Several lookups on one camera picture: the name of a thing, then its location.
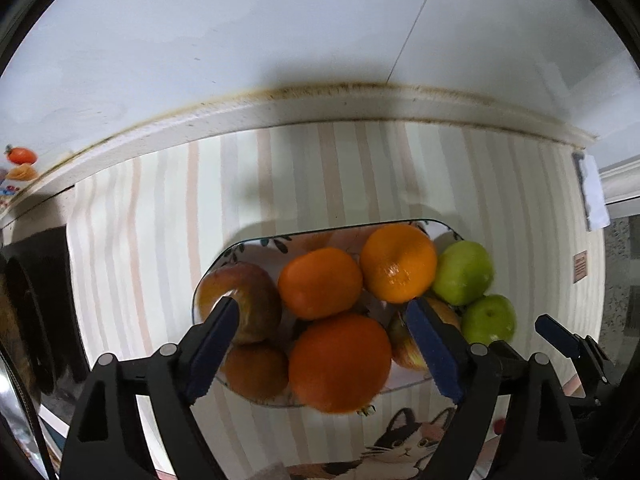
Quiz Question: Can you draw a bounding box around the green apple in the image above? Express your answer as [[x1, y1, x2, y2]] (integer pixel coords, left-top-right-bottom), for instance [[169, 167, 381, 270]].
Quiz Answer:
[[461, 294, 517, 345], [432, 240, 495, 307]]

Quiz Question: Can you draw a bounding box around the small orange mandarin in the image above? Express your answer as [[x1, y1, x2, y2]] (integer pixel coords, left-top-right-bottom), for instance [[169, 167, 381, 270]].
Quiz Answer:
[[277, 247, 364, 320], [360, 225, 438, 304]]

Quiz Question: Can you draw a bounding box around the black gas stove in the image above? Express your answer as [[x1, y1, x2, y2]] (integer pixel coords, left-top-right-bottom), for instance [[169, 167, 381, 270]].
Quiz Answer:
[[0, 227, 90, 398]]

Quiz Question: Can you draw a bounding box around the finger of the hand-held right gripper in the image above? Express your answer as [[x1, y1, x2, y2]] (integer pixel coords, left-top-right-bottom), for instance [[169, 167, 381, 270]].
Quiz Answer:
[[534, 313, 617, 387]]

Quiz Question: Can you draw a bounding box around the frosted glass door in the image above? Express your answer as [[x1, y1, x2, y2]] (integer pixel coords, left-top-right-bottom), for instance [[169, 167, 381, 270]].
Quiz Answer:
[[597, 160, 640, 361]]

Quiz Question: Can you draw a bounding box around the striped cat print mat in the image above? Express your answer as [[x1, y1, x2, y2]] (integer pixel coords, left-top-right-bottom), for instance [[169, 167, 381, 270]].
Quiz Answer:
[[65, 120, 608, 480]]

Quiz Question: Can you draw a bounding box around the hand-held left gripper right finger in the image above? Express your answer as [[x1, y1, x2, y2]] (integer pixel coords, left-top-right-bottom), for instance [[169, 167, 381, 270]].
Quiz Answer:
[[404, 297, 587, 480]]

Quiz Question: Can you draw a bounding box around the dark brown round fruit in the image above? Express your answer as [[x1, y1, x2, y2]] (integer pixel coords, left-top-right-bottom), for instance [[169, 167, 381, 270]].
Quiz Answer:
[[218, 341, 290, 402]]

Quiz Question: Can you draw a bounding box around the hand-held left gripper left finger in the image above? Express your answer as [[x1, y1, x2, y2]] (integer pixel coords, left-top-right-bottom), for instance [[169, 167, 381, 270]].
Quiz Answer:
[[59, 296, 242, 480]]

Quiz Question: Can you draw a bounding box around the red apple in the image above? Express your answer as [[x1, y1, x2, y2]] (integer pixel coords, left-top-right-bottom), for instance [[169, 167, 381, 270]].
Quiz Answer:
[[387, 296, 462, 372], [195, 261, 282, 345]]

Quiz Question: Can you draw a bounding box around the persimmon wall sticker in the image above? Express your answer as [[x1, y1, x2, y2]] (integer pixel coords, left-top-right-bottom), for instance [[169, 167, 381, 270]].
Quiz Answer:
[[4, 144, 39, 166]]

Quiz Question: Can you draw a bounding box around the white folded cloth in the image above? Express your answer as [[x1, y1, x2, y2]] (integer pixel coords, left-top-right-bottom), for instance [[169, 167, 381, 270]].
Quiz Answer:
[[572, 150, 612, 232]]

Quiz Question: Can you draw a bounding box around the oval floral ceramic plate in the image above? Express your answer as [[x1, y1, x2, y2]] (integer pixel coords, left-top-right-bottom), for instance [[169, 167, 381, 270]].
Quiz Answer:
[[191, 218, 468, 408]]

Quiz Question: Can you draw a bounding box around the large orange with stem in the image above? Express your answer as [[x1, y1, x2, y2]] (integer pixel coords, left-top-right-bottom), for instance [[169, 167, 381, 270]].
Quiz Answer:
[[288, 313, 393, 416]]

